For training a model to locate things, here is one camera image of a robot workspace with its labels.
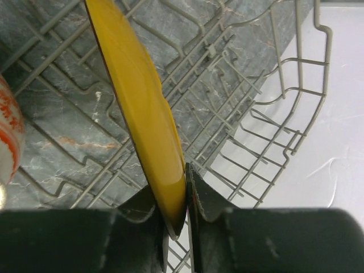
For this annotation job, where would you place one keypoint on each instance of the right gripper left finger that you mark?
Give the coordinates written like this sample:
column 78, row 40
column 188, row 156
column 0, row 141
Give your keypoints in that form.
column 129, row 238

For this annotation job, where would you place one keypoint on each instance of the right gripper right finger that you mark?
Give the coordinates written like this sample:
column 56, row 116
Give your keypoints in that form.
column 226, row 238

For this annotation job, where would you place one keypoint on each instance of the yellow small plate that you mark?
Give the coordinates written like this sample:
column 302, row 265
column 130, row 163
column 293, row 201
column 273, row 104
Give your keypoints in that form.
column 146, row 112

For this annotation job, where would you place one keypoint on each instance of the white orange patterned bowl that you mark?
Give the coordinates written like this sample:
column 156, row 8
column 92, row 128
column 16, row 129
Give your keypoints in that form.
column 12, row 133

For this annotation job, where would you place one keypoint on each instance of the grey wire dish rack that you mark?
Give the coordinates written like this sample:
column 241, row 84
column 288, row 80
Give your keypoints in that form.
column 245, row 81

